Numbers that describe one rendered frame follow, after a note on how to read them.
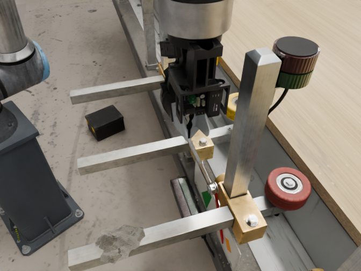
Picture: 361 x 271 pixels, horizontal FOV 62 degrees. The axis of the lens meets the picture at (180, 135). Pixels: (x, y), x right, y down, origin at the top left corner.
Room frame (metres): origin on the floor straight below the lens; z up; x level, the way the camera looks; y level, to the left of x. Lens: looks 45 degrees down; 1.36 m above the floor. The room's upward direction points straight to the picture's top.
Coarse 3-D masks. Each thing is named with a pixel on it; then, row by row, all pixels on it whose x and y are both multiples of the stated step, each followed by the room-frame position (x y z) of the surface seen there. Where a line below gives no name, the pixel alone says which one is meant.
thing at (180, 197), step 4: (172, 180) 0.50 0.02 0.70; (176, 180) 0.50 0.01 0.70; (172, 184) 0.48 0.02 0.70; (176, 184) 0.48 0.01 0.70; (176, 188) 0.47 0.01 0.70; (180, 188) 0.47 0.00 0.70; (176, 192) 0.46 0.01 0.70; (180, 192) 0.46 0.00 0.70; (180, 196) 0.44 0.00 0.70; (180, 200) 0.43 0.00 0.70; (184, 200) 0.43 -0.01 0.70; (180, 204) 0.42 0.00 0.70; (184, 204) 0.42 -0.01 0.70; (184, 208) 0.41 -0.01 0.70; (188, 208) 0.41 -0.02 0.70; (184, 212) 0.40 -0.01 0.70; (188, 212) 0.40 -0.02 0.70; (184, 216) 0.39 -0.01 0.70; (188, 216) 0.39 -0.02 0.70
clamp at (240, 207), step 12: (216, 180) 0.38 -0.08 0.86; (228, 204) 0.31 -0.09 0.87; (240, 204) 0.31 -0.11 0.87; (252, 204) 0.31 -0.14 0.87; (240, 216) 0.29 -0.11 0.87; (240, 228) 0.27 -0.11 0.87; (252, 228) 0.26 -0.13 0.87; (264, 228) 0.27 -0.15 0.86; (240, 240) 0.26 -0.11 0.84; (252, 240) 0.26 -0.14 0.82
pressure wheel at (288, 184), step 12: (276, 168) 0.37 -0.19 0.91; (288, 168) 0.37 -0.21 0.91; (276, 180) 0.34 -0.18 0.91; (288, 180) 0.34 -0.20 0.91; (300, 180) 0.34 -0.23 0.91; (276, 192) 0.31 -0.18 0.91; (288, 192) 0.32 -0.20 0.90; (300, 192) 0.31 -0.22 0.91; (276, 204) 0.31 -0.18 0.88; (288, 204) 0.30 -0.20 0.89; (300, 204) 0.30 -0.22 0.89
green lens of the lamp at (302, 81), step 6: (282, 72) 0.34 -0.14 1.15; (312, 72) 0.34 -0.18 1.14; (282, 78) 0.34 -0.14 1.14; (288, 78) 0.33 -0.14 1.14; (294, 78) 0.33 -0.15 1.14; (300, 78) 0.33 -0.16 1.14; (306, 78) 0.34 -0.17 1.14; (276, 84) 0.34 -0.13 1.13; (282, 84) 0.34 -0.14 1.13; (288, 84) 0.33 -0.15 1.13; (294, 84) 0.33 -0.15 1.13; (300, 84) 0.33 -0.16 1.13; (306, 84) 0.34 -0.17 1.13
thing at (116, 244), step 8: (128, 224) 0.28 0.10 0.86; (104, 232) 0.26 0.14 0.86; (112, 232) 0.26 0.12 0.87; (120, 232) 0.26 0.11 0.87; (128, 232) 0.26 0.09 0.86; (136, 232) 0.25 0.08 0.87; (144, 232) 0.26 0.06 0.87; (96, 240) 0.24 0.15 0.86; (104, 240) 0.24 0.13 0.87; (112, 240) 0.24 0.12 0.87; (120, 240) 0.24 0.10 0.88; (128, 240) 0.24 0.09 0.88; (136, 240) 0.24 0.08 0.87; (104, 248) 0.23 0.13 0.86; (112, 248) 0.23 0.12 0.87; (120, 248) 0.23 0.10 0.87; (128, 248) 0.23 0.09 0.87; (104, 256) 0.21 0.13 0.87; (112, 256) 0.21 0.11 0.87; (120, 256) 0.21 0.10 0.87
